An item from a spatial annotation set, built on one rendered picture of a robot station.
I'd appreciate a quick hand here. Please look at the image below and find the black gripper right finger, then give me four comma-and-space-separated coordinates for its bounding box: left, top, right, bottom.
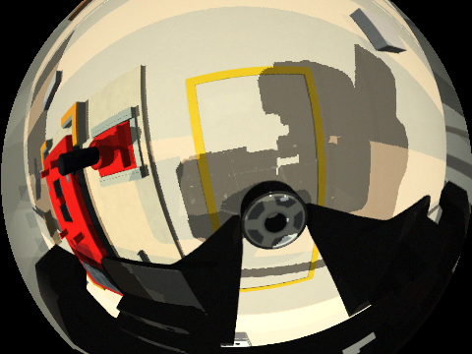
306, 194, 432, 318

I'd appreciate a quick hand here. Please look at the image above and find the black wheel with grey hub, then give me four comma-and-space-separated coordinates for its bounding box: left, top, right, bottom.
241, 181, 308, 251

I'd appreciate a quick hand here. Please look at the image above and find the yellow rectangular outline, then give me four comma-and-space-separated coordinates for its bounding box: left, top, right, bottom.
185, 66, 325, 292

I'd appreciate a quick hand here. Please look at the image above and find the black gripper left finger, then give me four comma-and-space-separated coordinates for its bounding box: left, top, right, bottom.
101, 213, 243, 346

